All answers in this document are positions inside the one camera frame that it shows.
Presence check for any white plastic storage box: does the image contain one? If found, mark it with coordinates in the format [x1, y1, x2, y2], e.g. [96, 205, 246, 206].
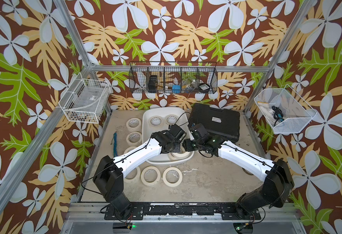
[142, 107, 194, 166]

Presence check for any masking tape roll ten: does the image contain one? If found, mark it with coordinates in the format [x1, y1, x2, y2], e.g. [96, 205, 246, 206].
[163, 167, 183, 187]

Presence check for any masking tape roll eight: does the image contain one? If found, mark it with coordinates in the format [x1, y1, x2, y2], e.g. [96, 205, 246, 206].
[123, 167, 141, 184]

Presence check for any black plastic tool case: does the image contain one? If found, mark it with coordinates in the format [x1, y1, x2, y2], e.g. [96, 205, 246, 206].
[188, 103, 240, 143]

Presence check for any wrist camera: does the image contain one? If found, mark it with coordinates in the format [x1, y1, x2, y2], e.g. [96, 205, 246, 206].
[169, 124, 186, 141]
[189, 123, 209, 140]

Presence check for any masking tape roll six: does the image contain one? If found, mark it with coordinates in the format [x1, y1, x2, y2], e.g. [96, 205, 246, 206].
[168, 146, 191, 161]

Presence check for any masking tape roll nine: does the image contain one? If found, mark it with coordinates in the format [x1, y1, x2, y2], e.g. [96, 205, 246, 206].
[140, 166, 161, 187]

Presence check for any masking tape roll one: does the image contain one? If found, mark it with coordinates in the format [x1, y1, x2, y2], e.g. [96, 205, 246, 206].
[126, 132, 142, 146]

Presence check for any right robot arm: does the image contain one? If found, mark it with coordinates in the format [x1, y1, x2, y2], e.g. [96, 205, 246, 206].
[182, 123, 295, 219]

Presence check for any black cable in basket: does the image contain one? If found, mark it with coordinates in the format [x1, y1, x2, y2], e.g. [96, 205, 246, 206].
[271, 106, 285, 123]

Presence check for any black wire wall basket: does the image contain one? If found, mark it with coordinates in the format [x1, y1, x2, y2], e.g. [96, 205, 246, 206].
[128, 61, 218, 94]

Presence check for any masking tape roll three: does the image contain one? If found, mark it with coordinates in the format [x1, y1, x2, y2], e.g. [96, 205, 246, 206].
[124, 146, 137, 154]

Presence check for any white wire basket left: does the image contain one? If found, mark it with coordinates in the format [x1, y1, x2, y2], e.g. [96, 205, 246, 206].
[61, 74, 111, 124]

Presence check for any black box in basket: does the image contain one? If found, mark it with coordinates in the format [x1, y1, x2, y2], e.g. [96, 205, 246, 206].
[147, 75, 158, 93]

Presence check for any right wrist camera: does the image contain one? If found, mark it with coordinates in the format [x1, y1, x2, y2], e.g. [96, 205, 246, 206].
[189, 123, 209, 140]

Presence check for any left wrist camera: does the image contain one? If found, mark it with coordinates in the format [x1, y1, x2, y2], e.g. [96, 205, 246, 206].
[169, 124, 186, 141]

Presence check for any masking tape roll five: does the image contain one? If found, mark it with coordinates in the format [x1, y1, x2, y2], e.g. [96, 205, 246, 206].
[165, 115, 179, 125]

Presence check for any blue item in basket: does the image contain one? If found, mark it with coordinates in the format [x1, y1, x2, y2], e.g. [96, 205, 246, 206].
[172, 85, 181, 94]

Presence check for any masking tape roll four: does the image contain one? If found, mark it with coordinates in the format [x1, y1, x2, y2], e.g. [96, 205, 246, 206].
[149, 116, 164, 127]

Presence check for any masking tape roll two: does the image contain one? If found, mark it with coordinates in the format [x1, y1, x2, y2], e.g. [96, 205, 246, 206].
[126, 118, 142, 132]

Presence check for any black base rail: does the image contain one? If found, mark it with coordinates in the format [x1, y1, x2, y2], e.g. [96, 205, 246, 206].
[101, 202, 261, 222]

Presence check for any white mesh basket right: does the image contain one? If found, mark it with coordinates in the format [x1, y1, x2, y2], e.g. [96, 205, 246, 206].
[254, 85, 317, 135]

